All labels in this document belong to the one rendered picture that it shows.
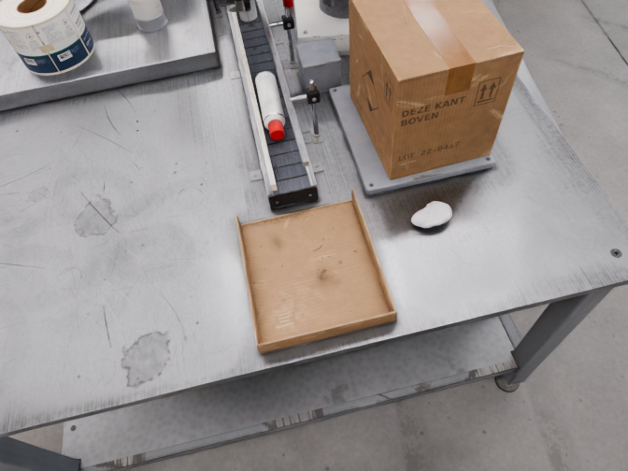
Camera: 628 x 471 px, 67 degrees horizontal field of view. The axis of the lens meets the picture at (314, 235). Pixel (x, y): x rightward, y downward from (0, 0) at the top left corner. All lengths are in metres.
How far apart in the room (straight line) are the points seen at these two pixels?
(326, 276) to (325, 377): 0.61
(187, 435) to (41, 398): 0.62
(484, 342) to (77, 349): 1.14
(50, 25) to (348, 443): 1.49
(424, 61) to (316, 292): 0.48
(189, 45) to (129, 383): 0.94
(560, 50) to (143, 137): 2.33
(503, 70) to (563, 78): 1.89
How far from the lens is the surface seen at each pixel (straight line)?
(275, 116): 1.13
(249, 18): 1.52
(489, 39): 1.00
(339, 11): 1.47
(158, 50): 1.51
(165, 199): 1.16
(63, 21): 1.51
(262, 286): 0.96
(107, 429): 1.65
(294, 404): 1.51
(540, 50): 3.02
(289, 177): 1.06
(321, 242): 1.00
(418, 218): 1.02
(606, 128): 2.66
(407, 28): 1.01
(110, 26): 1.68
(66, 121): 1.48
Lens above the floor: 1.67
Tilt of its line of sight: 56 degrees down
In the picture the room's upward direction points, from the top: 8 degrees counter-clockwise
